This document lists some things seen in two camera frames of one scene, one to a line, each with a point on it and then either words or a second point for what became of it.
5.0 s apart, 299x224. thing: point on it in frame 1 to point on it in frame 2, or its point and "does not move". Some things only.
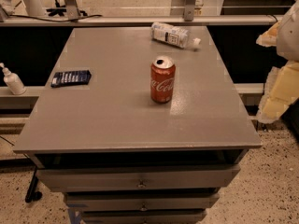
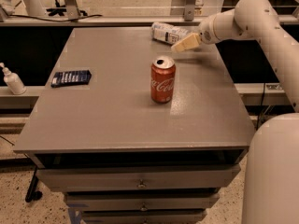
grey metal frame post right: [190, 4] does not move
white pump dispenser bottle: [13, 81] does not move
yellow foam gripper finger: [269, 37] to [206, 34]
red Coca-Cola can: [163, 76] does not move
